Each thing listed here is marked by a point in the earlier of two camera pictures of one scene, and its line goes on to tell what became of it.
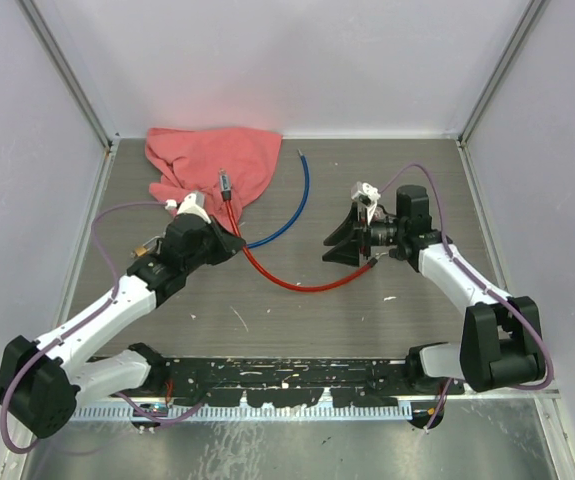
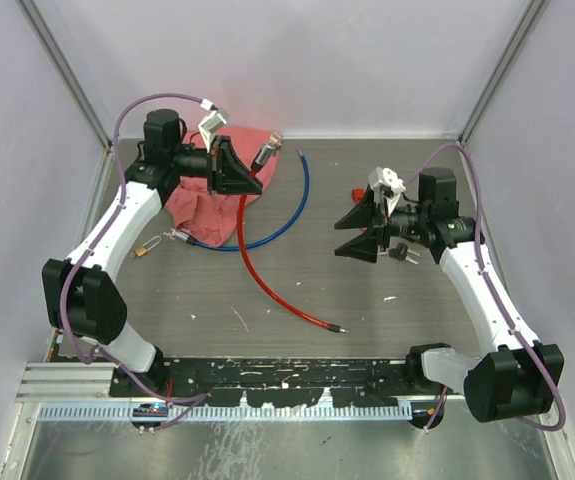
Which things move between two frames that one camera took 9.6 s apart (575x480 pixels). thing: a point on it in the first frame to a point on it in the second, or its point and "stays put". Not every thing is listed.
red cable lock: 225,189 to 273,143
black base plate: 286,382 stays put
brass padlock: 145,247 stays put
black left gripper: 228,244 to 226,173
